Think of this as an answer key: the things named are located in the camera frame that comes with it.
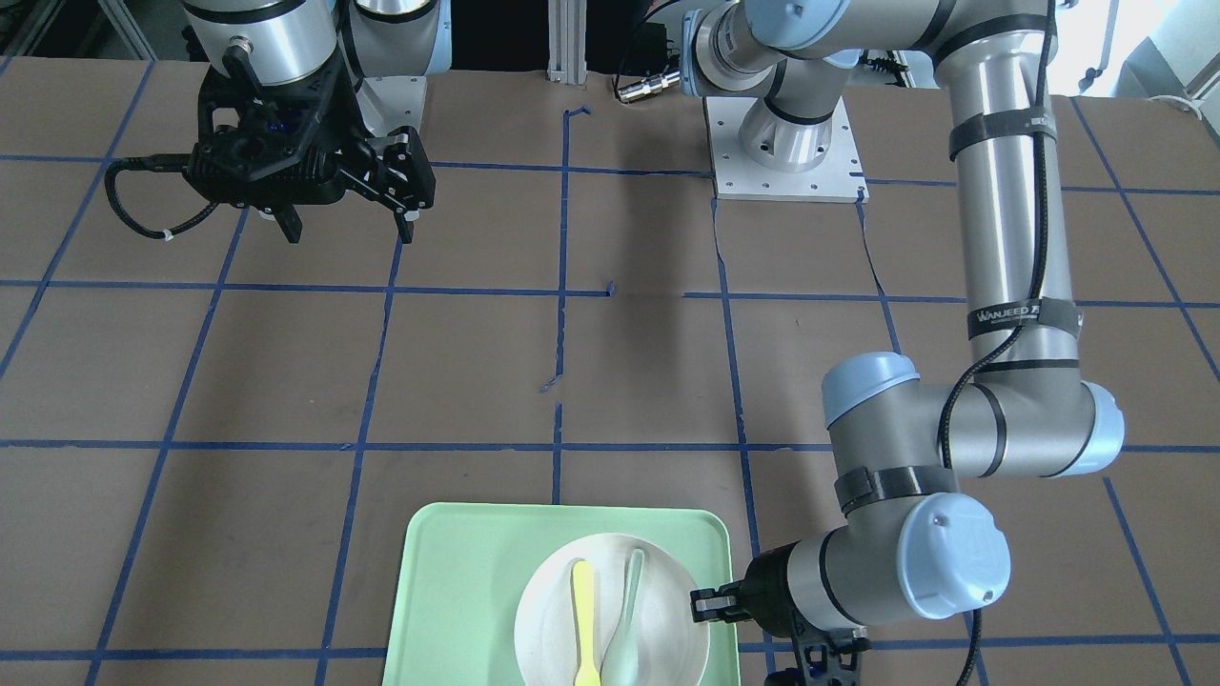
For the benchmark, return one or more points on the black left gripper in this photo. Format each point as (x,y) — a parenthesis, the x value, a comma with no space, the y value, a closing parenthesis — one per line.
(770,591)

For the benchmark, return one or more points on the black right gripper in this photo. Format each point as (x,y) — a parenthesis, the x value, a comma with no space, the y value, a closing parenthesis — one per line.
(355,131)

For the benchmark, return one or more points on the round white plate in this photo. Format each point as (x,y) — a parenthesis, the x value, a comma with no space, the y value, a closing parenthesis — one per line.
(674,650)

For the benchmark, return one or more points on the pale green plastic spoon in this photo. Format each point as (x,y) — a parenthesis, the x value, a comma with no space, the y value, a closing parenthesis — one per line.
(622,664)

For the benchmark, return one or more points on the yellow plastic fork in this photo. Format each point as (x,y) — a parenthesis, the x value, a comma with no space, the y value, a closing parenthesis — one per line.
(584,596)

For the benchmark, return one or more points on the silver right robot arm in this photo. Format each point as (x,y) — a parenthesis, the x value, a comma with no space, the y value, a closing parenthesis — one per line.
(268,43)

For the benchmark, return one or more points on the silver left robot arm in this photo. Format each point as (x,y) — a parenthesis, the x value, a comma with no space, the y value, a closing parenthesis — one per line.
(914,543)

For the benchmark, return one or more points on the light green tray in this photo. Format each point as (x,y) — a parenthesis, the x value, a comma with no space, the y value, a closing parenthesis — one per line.
(485,594)

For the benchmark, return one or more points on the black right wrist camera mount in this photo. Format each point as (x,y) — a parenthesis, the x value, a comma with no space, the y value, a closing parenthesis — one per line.
(262,168)

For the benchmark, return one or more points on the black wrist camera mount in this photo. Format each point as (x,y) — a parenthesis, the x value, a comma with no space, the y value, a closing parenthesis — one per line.
(262,168)
(824,658)

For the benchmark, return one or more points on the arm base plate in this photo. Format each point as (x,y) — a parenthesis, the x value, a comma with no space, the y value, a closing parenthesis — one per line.
(391,102)
(757,156)

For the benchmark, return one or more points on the aluminium frame post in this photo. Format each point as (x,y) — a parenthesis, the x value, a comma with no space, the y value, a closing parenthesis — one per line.
(567,41)

